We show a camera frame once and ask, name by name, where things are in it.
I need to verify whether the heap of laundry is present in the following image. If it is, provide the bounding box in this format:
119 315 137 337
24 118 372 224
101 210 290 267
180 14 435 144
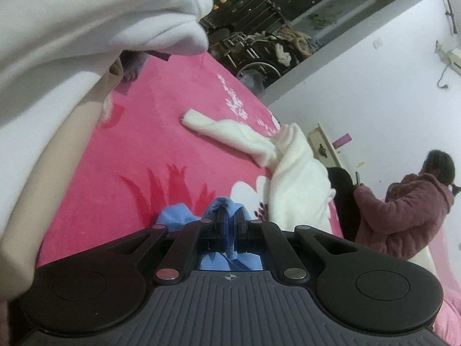
252 25 321 67

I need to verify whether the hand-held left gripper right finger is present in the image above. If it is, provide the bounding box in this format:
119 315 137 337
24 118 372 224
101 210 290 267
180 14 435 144
234 207 361 285

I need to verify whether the metal railing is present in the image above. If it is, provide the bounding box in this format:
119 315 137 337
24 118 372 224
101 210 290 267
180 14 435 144
200 0 289 49

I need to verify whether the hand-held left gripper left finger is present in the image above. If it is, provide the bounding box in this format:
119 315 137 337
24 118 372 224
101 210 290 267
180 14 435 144
104 205 231 285

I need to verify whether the white wall unit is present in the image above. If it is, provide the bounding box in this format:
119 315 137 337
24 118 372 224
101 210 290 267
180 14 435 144
435 40 461 71

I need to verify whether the cream fleece garment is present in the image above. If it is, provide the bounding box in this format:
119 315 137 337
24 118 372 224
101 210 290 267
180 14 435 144
181 109 336 232

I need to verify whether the white wall cable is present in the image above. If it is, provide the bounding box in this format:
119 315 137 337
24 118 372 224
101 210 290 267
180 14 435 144
437 63 451 90

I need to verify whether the white nightstand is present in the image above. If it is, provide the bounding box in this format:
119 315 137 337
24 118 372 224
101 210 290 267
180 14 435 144
307 123 347 169

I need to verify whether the pile of clothes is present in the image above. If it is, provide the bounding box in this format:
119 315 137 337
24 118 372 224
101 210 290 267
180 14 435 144
0 0 221 303

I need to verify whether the wheelchair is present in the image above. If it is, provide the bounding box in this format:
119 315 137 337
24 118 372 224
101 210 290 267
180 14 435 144
211 25 301 80

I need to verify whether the blue t-shirt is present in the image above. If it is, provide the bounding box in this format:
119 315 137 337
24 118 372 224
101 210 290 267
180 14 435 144
156 198 262 271

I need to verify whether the pink floral blanket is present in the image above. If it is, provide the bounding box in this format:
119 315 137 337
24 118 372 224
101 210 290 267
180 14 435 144
36 52 346 271

